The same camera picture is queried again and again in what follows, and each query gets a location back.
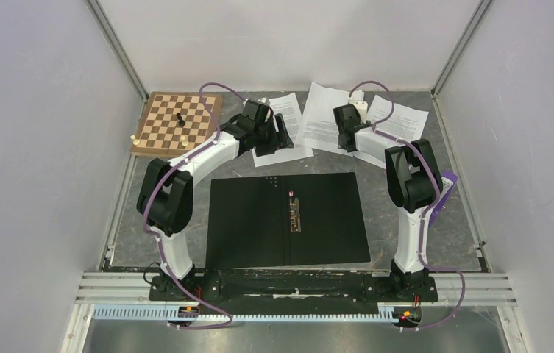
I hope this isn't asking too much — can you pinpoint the white chess pawn right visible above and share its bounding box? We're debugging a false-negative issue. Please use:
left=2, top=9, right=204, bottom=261
left=180, top=136, right=189, bottom=147

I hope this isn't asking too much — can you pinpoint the black chess pawn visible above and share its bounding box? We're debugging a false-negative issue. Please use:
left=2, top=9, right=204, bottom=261
left=175, top=113, right=186, bottom=126

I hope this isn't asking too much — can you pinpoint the light blue cable duct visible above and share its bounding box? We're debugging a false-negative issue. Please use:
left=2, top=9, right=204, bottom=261
left=93, top=304, right=421, bottom=324

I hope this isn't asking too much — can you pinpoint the aluminium frame rail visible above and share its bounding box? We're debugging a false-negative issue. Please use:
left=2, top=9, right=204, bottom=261
left=60, top=272, right=526, bottom=352

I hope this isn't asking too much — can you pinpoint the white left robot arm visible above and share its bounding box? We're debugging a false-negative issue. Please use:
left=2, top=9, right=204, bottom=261
left=136, top=100, right=294, bottom=300

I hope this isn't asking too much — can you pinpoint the white chess pawn left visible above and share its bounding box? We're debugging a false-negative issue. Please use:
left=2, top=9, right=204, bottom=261
left=130, top=135, right=140, bottom=146

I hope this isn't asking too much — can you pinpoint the printed paper sheet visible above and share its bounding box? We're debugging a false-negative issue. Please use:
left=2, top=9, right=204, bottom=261
left=252, top=93, right=313, bottom=168
left=349, top=91, right=428, bottom=169
left=296, top=82, right=353, bottom=157

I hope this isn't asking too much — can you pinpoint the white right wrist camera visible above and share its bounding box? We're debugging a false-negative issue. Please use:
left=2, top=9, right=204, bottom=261
left=349, top=99, right=369, bottom=123

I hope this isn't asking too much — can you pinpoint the wooden chessboard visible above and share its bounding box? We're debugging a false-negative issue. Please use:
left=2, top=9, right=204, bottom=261
left=130, top=92, right=223, bottom=158

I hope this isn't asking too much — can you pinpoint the purple metronome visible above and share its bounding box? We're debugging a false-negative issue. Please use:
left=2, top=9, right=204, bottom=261
left=429, top=171, right=458, bottom=225

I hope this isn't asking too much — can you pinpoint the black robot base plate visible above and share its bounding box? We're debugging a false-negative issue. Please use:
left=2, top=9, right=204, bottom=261
left=148, top=269, right=439, bottom=315

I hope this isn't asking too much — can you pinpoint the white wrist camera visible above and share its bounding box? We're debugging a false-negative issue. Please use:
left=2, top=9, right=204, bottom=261
left=349, top=99, right=369, bottom=123
left=256, top=97, right=272, bottom=111

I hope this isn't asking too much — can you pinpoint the blue folder with black inside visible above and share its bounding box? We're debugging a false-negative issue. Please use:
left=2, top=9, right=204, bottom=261
left=205, top=172, right=370, bottom=270

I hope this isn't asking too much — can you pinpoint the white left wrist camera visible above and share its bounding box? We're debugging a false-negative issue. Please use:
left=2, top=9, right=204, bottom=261
left=256, top=97, right=272, bottom=111

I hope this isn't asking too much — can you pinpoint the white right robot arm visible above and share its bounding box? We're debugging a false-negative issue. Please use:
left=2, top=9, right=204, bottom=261
left=333, top=101, right=444, bottom=300

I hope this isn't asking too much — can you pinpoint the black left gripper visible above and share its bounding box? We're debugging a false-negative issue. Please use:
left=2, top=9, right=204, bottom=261
left=254, top=114, right=294, bottom=158

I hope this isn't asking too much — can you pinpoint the white chess pawn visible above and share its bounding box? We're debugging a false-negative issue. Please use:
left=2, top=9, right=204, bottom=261
left=180, top=136, right=189, bottom=147
left=130, top=135, right=140, bottom=146

